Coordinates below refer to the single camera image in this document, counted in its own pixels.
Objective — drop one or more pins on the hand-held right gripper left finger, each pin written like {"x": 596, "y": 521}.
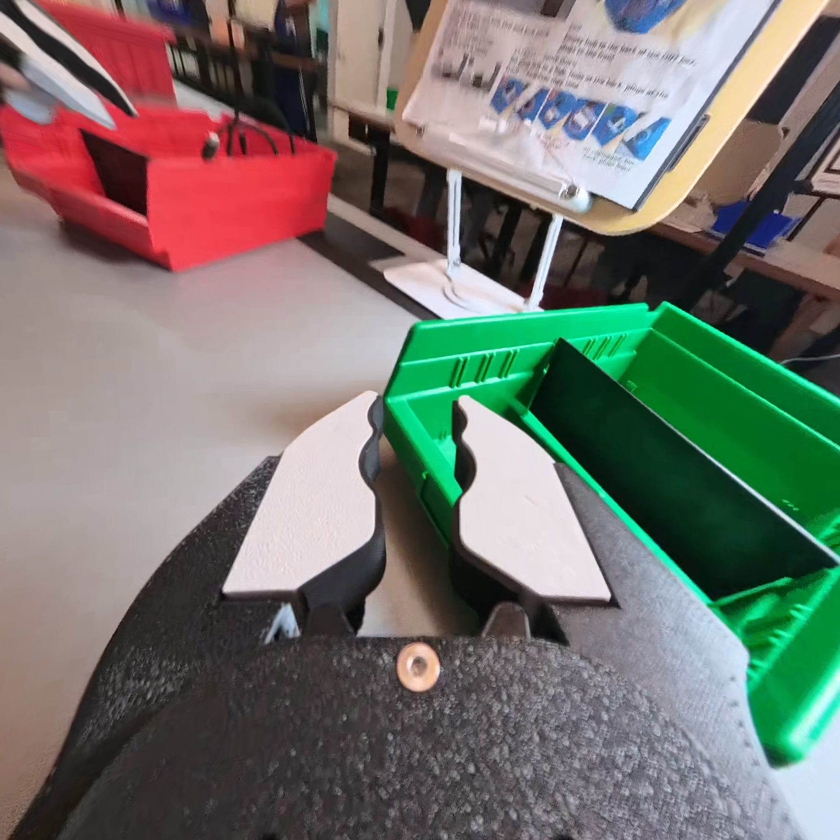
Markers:
{"x": 308, "y": 512}

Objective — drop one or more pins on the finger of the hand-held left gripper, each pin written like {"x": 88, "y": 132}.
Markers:
{"x": 59, "y": 88}
{"x": 79, "y": 56}

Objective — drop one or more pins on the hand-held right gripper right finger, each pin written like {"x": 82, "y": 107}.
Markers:
{"x": 525, "y": 525}

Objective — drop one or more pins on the red plastic bin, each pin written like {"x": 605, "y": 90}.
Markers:
{"x": 229, "y": 203}

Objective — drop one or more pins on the green plastic bin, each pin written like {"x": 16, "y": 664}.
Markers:
{"x": 722, "y": 407}

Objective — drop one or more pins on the red crate on far table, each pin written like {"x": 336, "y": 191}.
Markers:
{"x": 124, "y": 46}

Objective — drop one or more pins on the black metal pole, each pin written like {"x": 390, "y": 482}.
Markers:
{"x": 741, "y": 223}

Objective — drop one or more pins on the instruction sheet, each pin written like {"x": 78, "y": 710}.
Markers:
{"x": 558, "y": 79}

